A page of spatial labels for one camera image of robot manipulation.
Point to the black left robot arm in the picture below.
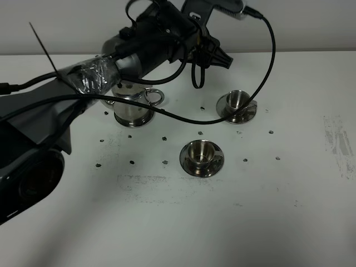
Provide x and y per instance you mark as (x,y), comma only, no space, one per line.
(36,116)

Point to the stainless steel teacup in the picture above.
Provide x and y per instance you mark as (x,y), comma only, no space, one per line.
(202,153)
(238,99)

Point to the near stainless steel teacup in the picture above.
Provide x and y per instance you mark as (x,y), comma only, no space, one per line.
(202,153)

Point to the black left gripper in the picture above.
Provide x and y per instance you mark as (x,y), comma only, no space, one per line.
(164,33)

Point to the round steel teapot saucer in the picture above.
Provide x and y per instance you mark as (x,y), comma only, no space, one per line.
(133,121)

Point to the stainless steel saucer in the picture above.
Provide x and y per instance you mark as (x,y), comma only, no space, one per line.
(189,168)
(245,116)

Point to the far stainless steel saucer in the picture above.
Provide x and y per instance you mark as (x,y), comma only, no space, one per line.
(245,116)

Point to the far stainless steel teacup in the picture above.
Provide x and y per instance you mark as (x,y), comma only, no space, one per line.
(238,99)

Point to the stainless steel teapot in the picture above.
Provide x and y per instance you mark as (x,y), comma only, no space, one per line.
(143,94)

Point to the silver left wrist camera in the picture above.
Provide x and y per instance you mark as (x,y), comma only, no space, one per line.
(236,9)

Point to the near stainless steel saucer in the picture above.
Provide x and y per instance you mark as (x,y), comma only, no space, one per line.
(189,168)

